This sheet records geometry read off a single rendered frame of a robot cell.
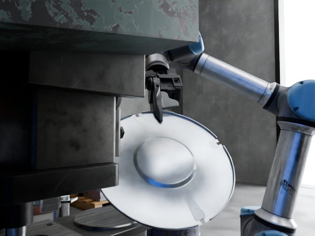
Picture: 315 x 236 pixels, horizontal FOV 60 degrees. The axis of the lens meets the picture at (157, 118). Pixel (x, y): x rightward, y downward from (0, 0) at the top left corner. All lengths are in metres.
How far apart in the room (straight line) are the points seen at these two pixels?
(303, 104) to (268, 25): 4.65
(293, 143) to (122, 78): 0.57
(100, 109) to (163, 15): 0.16
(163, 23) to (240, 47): 5.22
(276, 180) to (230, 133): 4.59
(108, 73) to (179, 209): 0.27
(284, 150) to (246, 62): 4.63
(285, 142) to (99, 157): 0.58
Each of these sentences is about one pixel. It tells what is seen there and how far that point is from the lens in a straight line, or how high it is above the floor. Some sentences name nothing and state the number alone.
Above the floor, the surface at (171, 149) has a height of 0.90.
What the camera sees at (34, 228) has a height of 0.78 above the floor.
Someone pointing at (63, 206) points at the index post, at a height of 0.77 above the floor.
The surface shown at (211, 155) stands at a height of 0.88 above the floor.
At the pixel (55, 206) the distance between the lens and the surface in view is 0.44.
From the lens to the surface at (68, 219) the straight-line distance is 0.54.
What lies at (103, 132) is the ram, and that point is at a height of 0.93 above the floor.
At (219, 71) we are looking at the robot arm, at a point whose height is 1.14.
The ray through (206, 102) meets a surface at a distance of 5.72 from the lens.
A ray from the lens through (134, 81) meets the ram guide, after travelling 0.42.
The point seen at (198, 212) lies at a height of 0.79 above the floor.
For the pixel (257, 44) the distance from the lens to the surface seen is 5.42.
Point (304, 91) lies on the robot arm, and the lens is 0.83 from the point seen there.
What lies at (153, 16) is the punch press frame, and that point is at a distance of 0.33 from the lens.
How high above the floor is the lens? 0.94
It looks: 3 degrees up
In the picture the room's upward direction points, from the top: straight up
